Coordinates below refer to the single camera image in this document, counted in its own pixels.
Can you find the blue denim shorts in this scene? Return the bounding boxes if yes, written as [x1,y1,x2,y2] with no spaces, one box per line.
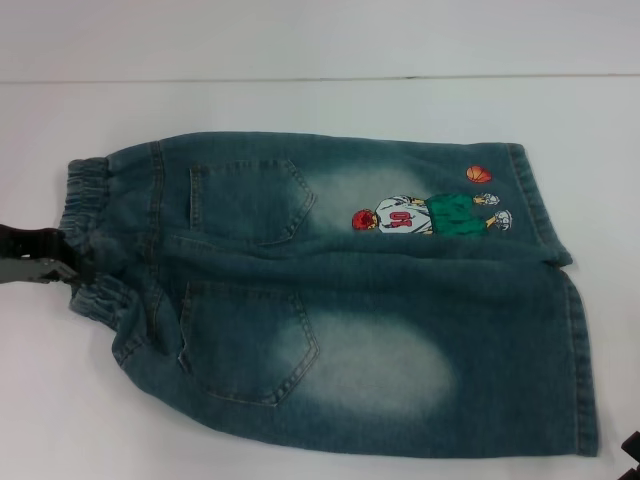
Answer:
[60,130,601,474]

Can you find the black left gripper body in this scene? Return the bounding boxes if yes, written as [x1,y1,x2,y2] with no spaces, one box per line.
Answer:
[0,222,59,287]

